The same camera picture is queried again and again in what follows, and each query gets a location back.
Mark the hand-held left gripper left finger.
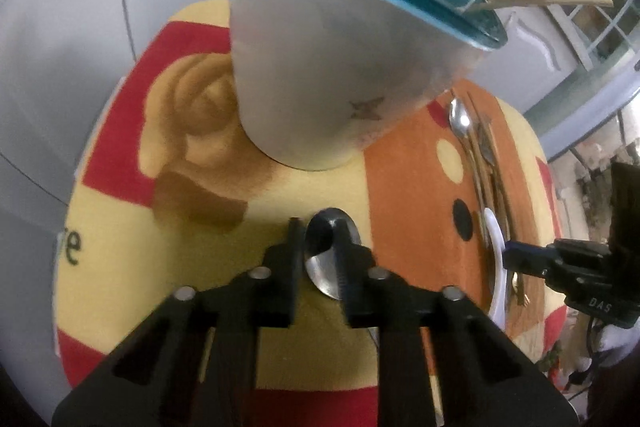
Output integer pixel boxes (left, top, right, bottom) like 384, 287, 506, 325
50, 217, 307, 427

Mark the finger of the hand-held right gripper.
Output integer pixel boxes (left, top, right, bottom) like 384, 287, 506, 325
502, 241, 566, 280

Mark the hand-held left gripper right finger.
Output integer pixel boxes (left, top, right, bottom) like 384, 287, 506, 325
330, 219, 583, 427

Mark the white plastic spoon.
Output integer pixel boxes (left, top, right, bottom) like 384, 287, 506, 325
481, 207, 518, 327

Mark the metal fork wooden handle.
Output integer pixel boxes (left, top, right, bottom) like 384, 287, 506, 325
474, 117, 531, 308

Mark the dark thin chopstick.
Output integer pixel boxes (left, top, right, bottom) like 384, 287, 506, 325
467, 93, 511, 228

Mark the white utensil holder teal lid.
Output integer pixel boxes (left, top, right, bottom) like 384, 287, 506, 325
229, 0, 508, 172

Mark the person's right hand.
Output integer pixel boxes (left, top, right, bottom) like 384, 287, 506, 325
595, 324, 638, 358

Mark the printed orange yellow blanket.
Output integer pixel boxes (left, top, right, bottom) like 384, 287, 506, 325
52, 0, 568, 427

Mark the black cable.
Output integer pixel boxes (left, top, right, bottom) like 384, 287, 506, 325
570, 314, 603, 388

